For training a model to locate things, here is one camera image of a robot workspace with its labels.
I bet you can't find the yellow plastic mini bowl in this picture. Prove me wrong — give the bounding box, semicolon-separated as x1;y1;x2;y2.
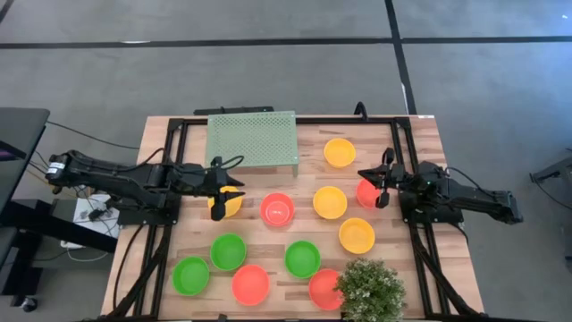
312;185;349;221
323;137;358;169
338;216;376;256
206;185;244;219

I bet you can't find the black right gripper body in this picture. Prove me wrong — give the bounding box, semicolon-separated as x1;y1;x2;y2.
380;163;407;191

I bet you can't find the black desk base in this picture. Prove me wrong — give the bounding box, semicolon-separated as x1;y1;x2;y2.
0;199;118;296

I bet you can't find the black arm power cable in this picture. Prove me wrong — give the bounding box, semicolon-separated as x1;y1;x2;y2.
111;223;149;314

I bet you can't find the pale green perforated metal shelf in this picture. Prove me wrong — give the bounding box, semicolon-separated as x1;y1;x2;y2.
204;110;300;178

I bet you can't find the thin black floor cable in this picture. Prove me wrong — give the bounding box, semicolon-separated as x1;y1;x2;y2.
46;119;140;151

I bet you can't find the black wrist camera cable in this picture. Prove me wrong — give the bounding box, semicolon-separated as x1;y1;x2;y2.
213;155;246;172

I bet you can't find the black desk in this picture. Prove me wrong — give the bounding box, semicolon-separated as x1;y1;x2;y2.
0;106;51;214

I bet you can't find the small potted green plant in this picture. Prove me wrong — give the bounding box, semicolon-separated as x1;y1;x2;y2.
333;257;408;322

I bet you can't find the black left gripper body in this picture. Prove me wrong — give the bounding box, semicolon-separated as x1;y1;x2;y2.
178;163;228;198

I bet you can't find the orange plastic mini bowl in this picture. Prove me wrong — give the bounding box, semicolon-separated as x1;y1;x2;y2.
355;177;383;210
231;264;271;307
259;191;296;228
307;267;345;312

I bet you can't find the white power strip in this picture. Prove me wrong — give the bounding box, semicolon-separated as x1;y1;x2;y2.
60;192;122;250

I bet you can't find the black aluminium table frame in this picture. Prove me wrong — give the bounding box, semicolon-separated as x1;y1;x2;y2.
100;116;488;322

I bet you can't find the green plastic mini bowl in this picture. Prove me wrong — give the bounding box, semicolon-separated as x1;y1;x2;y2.
171;255;211;297
209;233;248;272
283;240;322;280

